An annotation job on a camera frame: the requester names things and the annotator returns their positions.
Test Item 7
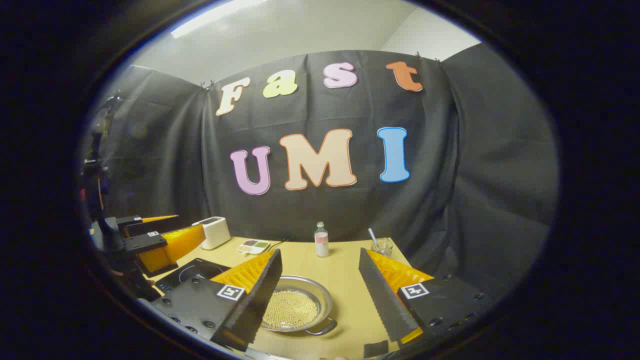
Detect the white divided seasoning dish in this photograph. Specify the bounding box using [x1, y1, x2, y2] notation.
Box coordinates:
[236, 239, 271, 256]

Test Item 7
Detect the black induction cooktop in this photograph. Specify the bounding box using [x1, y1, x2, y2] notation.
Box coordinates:
[155, 257, 232, 296]

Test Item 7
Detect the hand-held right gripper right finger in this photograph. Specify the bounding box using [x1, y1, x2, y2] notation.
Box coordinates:
[358, 247, 493, 346]

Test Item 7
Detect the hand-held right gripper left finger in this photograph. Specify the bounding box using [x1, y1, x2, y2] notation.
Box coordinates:
[150, 248, 283, 352]

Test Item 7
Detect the clear glass cup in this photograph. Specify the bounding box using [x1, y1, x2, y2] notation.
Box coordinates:
[371, 237, 394, 258]

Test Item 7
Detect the white toaster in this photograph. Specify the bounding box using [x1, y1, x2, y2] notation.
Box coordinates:
[192, 216, 232, 251]

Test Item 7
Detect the pile of yellow beans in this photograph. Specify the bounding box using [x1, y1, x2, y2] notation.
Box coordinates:
[262, 290, 321, 331]

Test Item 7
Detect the steel pot with black handles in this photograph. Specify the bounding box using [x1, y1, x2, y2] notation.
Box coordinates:
[260, 274, 338, 336]

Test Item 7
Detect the clear bottle with pink label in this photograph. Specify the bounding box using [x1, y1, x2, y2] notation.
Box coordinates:
[314, 221, 330, 258]

